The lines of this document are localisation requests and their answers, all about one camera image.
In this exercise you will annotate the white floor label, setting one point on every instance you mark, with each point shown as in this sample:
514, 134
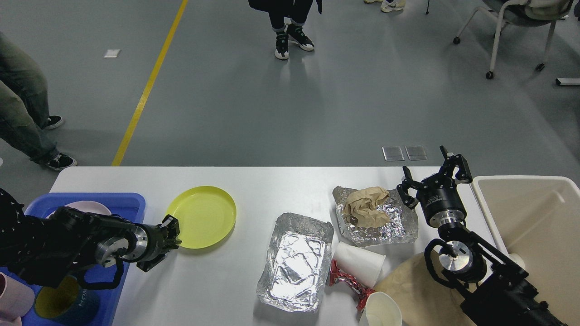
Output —
112, 53

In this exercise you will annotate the person in black coat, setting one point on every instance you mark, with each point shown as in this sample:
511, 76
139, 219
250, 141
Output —
287, 18

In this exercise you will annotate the crumpled foil sheet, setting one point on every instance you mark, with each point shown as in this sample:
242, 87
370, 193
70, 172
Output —
402, 228

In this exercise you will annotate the brown paper bag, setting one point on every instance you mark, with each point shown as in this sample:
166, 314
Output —
423, 301

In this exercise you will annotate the pink plate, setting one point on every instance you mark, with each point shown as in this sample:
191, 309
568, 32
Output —
89, 207

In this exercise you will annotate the white rolling chair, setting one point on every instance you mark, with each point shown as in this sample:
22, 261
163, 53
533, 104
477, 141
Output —
521, 13

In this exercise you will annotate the aluminium foil tray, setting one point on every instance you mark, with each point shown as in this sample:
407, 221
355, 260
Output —
298, 261

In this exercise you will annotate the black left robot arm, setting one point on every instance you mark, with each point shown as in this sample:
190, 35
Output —
91, 247

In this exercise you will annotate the beige plastic bin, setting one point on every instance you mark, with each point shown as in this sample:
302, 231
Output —
538, 218

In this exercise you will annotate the pink mug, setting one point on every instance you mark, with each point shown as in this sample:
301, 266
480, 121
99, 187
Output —
16, 300

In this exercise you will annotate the lying white paper cup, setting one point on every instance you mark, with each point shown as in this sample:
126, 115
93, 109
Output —
366, 266

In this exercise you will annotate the blue plastic tray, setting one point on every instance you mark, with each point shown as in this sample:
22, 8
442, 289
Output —
130, 206

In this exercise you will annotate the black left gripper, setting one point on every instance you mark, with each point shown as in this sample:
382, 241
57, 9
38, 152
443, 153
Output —
143, 245

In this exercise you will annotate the red snack wrapper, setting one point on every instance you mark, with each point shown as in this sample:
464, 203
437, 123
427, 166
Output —
337, 275

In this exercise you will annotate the floor metal plate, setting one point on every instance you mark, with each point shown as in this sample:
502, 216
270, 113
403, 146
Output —
416, 153
393, 153

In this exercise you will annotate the metal bar on floor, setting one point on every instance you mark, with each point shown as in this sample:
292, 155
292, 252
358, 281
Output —
567, 81

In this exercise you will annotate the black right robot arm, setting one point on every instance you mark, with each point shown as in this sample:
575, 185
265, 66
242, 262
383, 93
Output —
495, 289

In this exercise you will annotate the crumpled brown paper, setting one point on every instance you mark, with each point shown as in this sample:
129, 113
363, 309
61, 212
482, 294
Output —
361, 210

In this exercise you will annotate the upright white paper cup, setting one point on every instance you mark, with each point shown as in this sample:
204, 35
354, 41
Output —
380, 310

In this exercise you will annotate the left floor metal plate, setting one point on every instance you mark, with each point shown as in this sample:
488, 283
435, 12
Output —
393, 153

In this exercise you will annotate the yellow plastic plate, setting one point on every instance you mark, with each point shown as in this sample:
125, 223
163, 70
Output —
206, 215

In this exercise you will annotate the right floor metal plate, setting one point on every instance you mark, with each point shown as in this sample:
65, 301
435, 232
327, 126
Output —
416, 153

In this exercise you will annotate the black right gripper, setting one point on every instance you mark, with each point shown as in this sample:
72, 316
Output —
440, 204

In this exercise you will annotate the teal mug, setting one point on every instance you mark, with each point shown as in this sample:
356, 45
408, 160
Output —
68, 304

